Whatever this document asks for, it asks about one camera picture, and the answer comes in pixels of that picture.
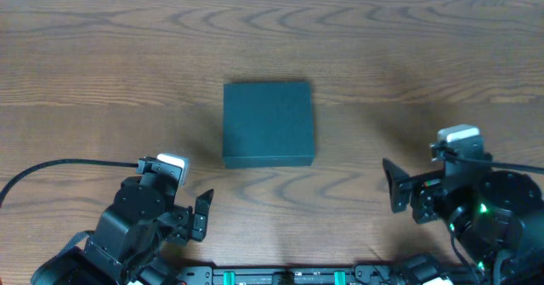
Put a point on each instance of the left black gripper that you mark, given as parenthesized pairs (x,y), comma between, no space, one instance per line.
(187,222)

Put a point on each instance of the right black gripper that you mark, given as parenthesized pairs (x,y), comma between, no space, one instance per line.
(418,196)

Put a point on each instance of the dark green box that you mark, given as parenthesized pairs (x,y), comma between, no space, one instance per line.
(268,124)

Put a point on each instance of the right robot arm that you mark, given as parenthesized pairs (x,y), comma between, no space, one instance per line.
(495,215)

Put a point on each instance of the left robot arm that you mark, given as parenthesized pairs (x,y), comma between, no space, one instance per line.
(128,237)

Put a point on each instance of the black mounting rail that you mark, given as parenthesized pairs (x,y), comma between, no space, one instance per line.
(426,272)

